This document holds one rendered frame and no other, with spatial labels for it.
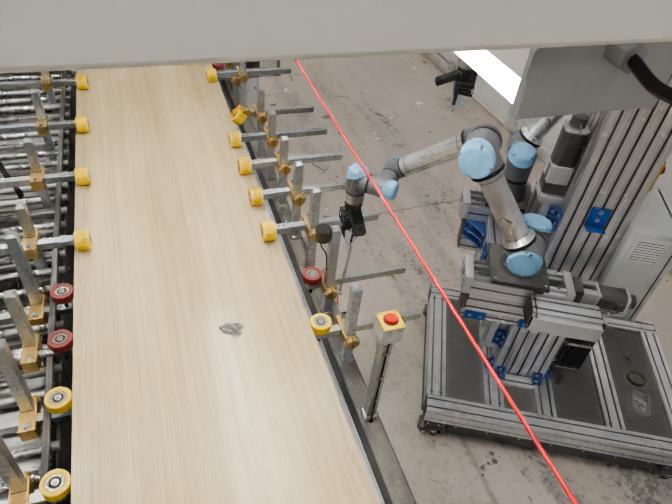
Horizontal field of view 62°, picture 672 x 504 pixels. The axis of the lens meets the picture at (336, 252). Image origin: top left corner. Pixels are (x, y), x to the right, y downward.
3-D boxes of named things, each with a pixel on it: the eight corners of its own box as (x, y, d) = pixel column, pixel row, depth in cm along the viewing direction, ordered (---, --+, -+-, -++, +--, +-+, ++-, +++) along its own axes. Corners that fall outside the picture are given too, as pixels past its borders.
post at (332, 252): (328, 310, 239) (338, 223, 207) (330, 316, 237) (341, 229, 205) (320, 311, 238) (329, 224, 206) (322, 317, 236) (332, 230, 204)
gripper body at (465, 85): (471, 99, 243) (478, 72, 235) (451, 95, 244) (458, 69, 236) (470, 91, 249) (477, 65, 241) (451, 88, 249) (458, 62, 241)
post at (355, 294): (345, 365, 226) (360, 281, 194) (348, 372, 224) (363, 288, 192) (337, 367, 225) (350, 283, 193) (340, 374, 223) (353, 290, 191)
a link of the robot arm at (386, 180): (404, 173, 207) (376, 164, 210) (394, 188, 199) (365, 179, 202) (400, 190, 212) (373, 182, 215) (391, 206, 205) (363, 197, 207)
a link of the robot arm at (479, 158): (551, 252, 202) (494, 120, 182) (546, 278, 192) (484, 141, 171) (519, 258, 209) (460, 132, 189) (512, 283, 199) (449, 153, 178)
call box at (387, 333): (393, 325, 176) (397, 309, 170) (401, 342, 171) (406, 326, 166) (372, 329, 174) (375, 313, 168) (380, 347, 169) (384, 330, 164)
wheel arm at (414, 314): (416, 314, 225) (418, 307, 222) (419, 320, 223) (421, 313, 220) (312, 334, 212) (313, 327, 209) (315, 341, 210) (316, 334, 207)
